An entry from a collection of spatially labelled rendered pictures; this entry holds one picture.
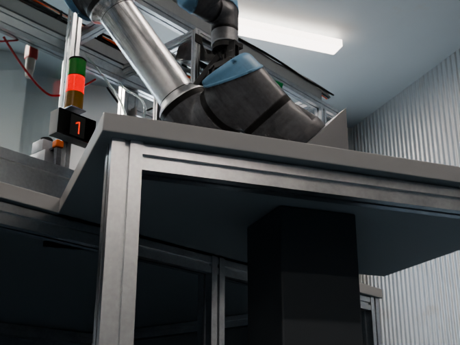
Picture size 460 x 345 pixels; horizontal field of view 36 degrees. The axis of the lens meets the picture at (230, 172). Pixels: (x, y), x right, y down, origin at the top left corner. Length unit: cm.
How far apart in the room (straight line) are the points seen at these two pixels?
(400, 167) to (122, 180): 45
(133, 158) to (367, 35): 397
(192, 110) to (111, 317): 63
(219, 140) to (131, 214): 17
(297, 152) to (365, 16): 363
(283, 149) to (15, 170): 60
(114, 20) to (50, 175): 36
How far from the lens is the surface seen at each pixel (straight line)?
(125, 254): 96
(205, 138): 103
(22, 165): 147
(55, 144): 168
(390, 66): 530
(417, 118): 543
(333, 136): 137
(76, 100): 196
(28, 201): 135
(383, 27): 481
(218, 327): 166
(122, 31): 156
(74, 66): 200
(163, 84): 150
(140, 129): 100
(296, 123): 138
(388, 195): 116
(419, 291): 519
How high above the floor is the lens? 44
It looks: 20 degrees up
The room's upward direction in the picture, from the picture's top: straight up
